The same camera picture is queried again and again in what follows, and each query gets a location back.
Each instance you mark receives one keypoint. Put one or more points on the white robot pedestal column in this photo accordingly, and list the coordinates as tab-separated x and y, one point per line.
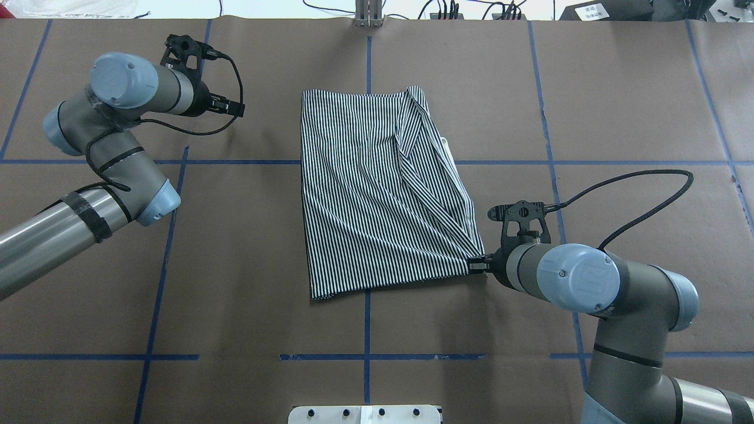
367	414

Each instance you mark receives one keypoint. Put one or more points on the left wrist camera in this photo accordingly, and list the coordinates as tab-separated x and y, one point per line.
184	53

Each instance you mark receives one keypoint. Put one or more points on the black box device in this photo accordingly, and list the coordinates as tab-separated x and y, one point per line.
608	11

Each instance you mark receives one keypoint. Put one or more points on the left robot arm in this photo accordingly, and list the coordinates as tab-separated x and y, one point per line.
97	124

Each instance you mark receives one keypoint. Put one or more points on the blue white striped shirt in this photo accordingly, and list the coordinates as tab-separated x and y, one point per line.
383	203

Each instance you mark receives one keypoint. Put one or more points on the aluminium frame post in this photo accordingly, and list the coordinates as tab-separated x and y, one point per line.
369	14

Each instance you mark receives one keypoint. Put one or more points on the orange black terminal strip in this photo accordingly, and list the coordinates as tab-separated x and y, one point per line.
447	11

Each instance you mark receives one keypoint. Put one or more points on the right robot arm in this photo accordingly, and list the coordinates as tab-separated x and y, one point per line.
637	306

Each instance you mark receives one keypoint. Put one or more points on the clear plastic bag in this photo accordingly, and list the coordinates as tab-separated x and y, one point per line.
72	9

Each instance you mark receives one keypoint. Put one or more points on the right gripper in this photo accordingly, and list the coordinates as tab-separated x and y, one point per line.
499	261

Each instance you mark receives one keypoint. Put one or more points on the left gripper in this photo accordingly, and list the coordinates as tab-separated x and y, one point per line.
202	98

